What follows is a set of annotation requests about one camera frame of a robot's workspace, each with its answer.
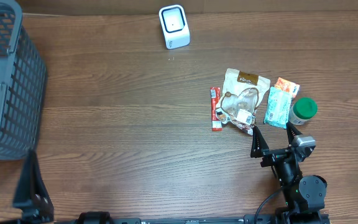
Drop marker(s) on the white snack bag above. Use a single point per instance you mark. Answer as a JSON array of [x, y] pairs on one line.
[[240, 97]]

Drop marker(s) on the small orange box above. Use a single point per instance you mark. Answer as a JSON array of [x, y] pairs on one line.
[[287, 86]]

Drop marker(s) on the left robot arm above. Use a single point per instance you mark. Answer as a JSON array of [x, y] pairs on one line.
[[31, 196]]

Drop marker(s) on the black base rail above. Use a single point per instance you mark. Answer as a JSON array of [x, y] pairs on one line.
[[246, 219]]

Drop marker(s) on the grey plastic mesh basket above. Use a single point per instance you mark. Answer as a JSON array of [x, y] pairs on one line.
[[23, 80]]

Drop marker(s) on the white barcode scanner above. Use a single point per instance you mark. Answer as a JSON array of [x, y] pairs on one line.
[[174, 26]]

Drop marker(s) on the green lidded jar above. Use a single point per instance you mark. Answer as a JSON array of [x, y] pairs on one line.
[[302, 111]]

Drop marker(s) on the teal snack pouch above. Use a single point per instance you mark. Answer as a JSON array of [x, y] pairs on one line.
[[278, 106]]

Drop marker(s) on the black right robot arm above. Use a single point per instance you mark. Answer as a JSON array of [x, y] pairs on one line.
[[304, 195]]

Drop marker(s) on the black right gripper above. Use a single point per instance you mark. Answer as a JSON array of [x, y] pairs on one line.
[[278, 155]]

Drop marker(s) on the red snack packet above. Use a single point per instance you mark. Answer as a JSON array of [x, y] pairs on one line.
[[215, 97]]

